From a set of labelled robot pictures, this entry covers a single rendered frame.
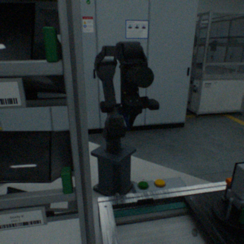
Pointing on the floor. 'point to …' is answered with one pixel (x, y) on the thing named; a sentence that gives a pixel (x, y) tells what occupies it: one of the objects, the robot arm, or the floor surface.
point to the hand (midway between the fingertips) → (129, 120)
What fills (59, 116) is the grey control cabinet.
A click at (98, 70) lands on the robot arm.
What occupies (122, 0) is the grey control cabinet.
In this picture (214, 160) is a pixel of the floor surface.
